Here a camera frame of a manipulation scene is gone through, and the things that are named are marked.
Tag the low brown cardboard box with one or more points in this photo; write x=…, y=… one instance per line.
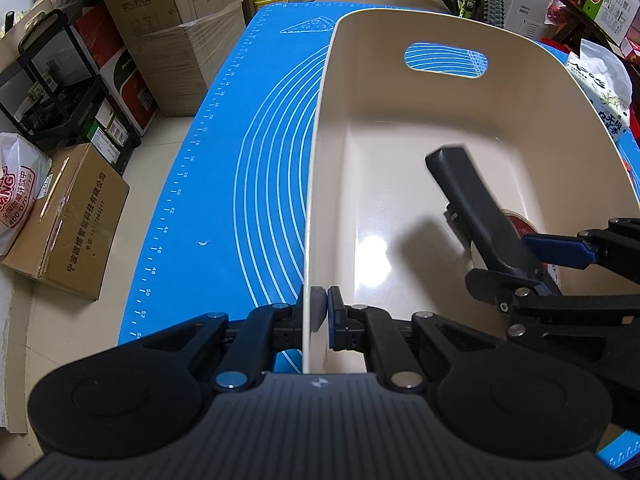
x=70, y=225

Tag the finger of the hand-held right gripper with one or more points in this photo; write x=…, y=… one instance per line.
x=575, y=315
x=555, y=250

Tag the white plastic storage basket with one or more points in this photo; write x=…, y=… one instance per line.
x=400, y=185

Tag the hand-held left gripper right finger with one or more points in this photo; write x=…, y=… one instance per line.
x=336, y=315

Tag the black metal rack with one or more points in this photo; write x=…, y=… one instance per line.
x=50, y=16

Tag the blue silicone baking mat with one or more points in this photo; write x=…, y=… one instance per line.
x=225, y=185

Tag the red and black appliance box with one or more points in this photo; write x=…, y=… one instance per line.
x=135, y=95

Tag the white red printed plastic bag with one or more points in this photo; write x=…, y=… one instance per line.
x=20, y=185

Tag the plastic wrapped cardboard box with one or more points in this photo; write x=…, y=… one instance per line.
x=190, y=60

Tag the white tissue box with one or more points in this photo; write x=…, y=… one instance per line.
x=600, y=95

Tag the green printed box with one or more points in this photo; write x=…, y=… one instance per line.
x=607, y=5

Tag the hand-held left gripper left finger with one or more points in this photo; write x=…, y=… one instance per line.
x=285, y=322

